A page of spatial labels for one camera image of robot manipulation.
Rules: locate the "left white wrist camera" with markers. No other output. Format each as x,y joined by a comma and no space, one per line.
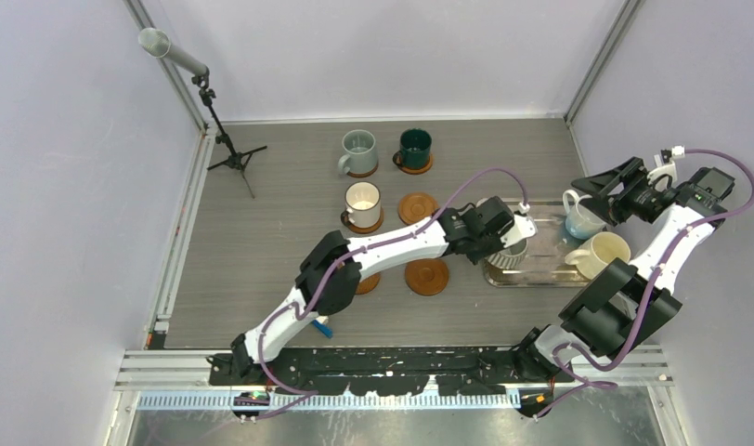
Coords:
523,227

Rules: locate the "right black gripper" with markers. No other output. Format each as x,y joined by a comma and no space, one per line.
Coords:
633,174

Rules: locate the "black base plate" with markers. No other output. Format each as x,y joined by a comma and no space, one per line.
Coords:
462,371

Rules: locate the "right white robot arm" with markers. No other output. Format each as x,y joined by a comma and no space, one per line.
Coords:
628,301

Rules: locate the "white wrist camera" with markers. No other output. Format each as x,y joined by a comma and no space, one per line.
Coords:
665,163
523,227

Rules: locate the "ribbed clear glass cup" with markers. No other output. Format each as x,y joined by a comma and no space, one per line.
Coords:
362,206

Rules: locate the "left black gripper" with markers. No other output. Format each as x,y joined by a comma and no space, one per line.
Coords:
475,255

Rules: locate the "ribbed grey cup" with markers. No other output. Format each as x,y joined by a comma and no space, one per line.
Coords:
509,258

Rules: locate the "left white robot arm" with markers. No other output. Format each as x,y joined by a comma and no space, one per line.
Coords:
329,276

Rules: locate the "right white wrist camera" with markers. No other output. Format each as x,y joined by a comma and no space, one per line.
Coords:
665,163

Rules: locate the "black microphone tripod stand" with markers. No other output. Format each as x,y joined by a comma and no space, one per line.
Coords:
236,160

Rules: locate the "metal tray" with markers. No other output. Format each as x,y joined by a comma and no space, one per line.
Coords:
544,264

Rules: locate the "white mug blue outside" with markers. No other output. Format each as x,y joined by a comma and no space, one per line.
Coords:
580,222

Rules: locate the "aluminium frame rail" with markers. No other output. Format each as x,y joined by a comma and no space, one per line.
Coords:
182,380

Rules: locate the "coloured toy brick stack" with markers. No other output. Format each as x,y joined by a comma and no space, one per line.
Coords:
321,323

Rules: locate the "grey microphone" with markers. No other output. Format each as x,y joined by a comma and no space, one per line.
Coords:
158,44

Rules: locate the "dark teal mug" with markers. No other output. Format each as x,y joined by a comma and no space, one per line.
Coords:
414,148

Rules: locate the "cream mug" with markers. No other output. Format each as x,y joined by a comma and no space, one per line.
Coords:
597,253

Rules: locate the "wooden coaster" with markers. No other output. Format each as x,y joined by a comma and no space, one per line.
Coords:
369,284
427,277
416,206
344,217
363,175
397,162

